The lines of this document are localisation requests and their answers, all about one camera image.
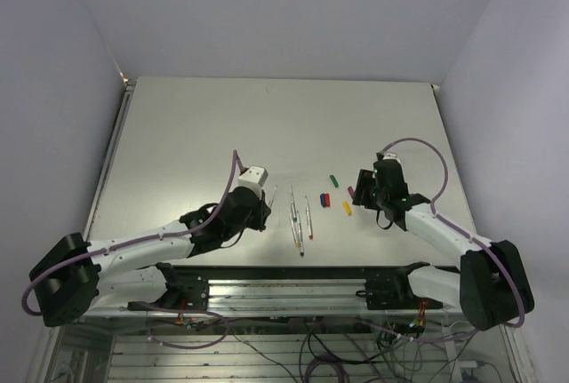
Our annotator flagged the yellow pen cap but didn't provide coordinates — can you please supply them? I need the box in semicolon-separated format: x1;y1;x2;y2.
342;201;352;216

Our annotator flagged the purple marker pen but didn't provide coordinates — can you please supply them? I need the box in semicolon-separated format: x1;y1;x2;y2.
268;185;278;209

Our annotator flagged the green pen cap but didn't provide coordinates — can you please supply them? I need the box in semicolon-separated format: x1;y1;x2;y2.
329;174;339;188

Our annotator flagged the yellow marker pen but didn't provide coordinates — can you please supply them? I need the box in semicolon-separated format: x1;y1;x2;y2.
289;183;300;248

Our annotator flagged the green marker pen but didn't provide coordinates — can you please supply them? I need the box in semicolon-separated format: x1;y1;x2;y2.
289;187;297;222

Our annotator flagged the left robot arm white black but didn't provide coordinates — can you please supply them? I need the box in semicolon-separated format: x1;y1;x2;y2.
21;186;271;327

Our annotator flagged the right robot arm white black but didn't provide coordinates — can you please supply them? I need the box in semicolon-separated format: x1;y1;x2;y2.
352;156;535;331

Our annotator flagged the black marker pen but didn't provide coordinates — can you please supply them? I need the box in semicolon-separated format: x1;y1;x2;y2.
294;210;305;257

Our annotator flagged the red marker pen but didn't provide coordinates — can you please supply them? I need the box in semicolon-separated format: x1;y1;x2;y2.
305;195;314;240

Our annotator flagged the black strap loop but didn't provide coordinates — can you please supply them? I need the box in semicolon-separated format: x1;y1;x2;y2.
373;204;395;231

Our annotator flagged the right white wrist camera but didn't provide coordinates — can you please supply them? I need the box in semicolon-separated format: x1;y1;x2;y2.
377;151;401;163

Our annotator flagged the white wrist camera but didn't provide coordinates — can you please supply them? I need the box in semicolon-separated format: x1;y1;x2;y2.
377;151;401;163
237;166;268;199

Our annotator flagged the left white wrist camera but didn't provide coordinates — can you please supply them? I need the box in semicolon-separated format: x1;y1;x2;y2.
237;166;268;199

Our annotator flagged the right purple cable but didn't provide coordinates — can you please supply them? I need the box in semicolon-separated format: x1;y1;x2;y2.
377;137;527;329

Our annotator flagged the purple cable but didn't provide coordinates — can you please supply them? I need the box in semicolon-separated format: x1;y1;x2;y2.
377;137;527;329
20;148;250;316

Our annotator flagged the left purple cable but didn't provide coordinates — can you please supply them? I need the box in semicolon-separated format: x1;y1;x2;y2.
20;148;250;316

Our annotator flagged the aluminium frame rail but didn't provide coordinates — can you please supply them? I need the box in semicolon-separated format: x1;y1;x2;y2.
84;278;472;317

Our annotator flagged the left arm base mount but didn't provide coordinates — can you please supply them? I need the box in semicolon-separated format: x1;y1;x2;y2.
127;263;210;312

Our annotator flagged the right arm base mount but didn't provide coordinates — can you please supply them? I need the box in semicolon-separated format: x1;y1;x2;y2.
355;262;443;310

